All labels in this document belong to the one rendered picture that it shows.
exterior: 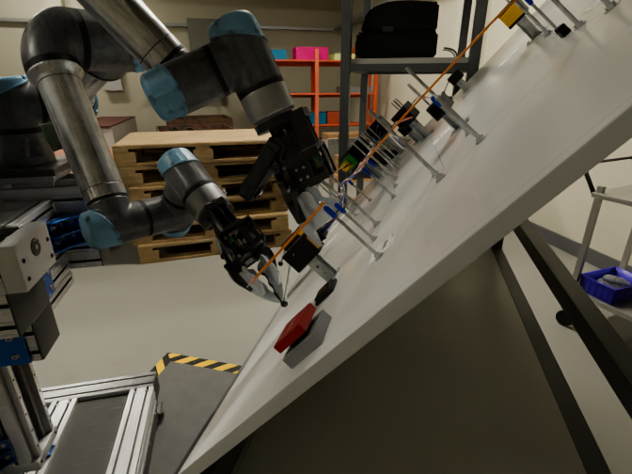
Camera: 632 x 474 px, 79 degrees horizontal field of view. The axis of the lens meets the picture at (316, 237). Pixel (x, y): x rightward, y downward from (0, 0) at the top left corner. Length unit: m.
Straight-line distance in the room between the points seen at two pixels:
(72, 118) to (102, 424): 1.20
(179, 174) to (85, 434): 1.19
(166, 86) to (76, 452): 1.36
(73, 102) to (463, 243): 0.74
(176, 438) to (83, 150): 1.35
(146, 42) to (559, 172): 0.62
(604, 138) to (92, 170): 0.76
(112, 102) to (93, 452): 8.67
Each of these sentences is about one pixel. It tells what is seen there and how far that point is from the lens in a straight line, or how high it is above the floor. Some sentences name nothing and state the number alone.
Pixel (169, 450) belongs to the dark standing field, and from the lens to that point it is 1.87.
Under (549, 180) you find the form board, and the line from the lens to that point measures 0.33.
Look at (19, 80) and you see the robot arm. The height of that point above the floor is 1.38.
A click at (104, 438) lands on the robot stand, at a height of 0.21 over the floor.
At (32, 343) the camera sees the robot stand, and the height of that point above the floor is 0.89.
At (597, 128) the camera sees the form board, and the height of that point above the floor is 1.35.
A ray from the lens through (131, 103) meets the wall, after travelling 9.75.
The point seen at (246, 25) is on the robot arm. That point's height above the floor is 1.45.
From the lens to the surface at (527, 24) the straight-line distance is 1.02.
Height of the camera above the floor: 1.38
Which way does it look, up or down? 22 degrees down
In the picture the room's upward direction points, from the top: straight up
